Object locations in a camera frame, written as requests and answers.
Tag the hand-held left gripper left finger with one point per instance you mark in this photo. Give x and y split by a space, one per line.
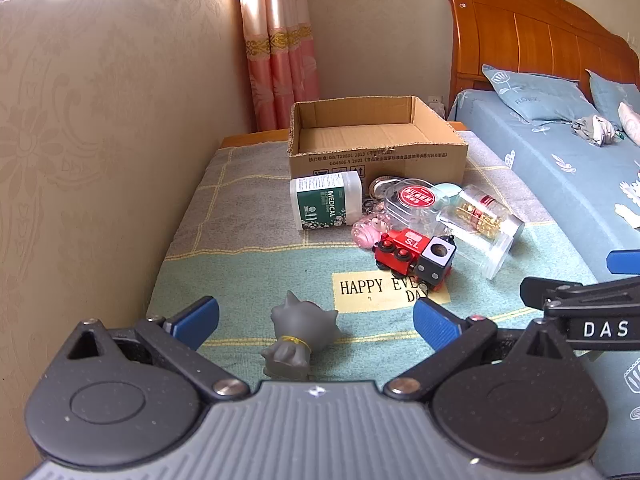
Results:
197 317

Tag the cardboard box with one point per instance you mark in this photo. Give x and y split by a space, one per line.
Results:
380 162

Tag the clear jar with red lid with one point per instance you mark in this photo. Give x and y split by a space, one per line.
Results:
412 195

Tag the mint green round case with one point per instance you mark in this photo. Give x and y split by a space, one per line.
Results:
447 191

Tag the grey animal figurine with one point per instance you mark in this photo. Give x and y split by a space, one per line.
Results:
295 330

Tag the pink curtain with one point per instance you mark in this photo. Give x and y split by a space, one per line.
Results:
280 60

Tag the red toy train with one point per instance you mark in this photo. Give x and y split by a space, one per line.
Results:
400 252

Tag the white wall socket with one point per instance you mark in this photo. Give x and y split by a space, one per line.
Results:
437 105

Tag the white pillow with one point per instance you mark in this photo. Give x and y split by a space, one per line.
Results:
631 122

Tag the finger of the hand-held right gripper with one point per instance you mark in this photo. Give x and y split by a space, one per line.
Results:
565 292
625 261

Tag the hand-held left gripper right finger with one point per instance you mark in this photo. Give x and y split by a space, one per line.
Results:
435 322

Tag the round metal tin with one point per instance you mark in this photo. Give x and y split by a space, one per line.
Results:
380 185

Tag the wooden bed headboard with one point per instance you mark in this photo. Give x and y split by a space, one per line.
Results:
525 30

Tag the grey green checked blanket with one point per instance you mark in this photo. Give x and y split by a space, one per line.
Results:
240 270

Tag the clear jar with gold beads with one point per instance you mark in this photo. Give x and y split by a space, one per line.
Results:
480 220

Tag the blue printed bed sheet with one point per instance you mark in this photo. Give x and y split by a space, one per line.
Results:
550 160

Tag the white bottle green label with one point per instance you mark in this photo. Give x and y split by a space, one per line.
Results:
320 205

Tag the crumpled grey cloth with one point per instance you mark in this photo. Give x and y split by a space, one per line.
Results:
595 130

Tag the blue printed pillow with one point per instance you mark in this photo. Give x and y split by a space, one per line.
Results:
540 92
607 92

